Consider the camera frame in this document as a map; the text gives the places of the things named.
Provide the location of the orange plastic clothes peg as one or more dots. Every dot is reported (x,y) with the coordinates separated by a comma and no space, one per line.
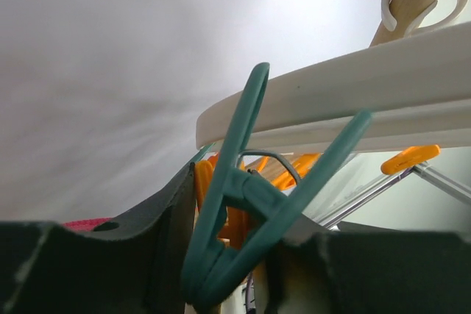
(408,158)

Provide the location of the white round clip hanger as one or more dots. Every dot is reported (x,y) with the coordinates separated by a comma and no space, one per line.
(417,88)

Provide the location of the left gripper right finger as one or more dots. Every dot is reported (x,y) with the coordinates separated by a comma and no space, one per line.
(365,269)

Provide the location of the pink towel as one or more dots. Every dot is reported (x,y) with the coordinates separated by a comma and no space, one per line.
(85,225)

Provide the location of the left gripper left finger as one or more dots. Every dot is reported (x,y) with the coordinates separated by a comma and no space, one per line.
(129,264)

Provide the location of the aluminium frame rail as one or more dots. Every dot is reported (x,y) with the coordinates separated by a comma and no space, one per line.
(419,198)

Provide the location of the teal plastic clothes peg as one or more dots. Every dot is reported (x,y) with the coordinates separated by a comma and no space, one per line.
(211,271)

